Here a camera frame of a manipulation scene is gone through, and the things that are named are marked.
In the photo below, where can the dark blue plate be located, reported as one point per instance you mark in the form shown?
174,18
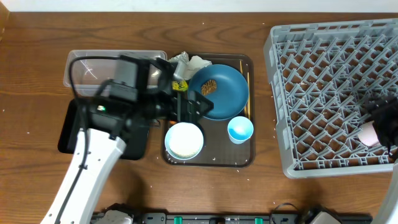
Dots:
231,95

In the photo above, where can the light blue cup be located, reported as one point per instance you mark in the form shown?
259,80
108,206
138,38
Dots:
240,129

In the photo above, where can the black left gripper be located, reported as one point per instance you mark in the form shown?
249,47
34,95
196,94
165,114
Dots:
191,114

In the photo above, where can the wooden chopstick right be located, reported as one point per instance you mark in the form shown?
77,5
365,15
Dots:
248,105

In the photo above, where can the brown food piece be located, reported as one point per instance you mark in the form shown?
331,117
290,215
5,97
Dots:
208,87

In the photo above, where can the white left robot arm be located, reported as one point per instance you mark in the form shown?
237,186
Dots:
140,92

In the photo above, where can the brown serving tray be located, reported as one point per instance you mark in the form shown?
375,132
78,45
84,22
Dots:
218,150

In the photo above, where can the clear plastic bin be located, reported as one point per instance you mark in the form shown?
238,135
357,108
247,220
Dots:
89,74

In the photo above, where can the grey dishwasher rack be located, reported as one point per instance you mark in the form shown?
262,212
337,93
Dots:
322,77

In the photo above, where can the crumpled aluminium foil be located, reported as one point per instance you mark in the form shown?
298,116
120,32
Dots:
183,58

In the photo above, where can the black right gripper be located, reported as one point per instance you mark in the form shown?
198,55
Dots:
380,110

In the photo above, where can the crumpled white tissue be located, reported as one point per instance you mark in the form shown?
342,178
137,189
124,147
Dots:
195,64

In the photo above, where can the yellow snack wrapper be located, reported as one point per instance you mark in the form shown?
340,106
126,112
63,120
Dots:
180,85

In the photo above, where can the pink cup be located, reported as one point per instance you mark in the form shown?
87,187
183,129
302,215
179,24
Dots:
367,134

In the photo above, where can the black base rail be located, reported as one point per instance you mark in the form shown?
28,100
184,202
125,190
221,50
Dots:
121,213

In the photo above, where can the light blue rice bowl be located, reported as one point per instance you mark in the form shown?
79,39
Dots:
184,141

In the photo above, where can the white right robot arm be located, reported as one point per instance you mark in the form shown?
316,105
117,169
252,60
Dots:
388,210

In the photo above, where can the black tray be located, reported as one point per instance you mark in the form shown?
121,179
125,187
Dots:
135,147

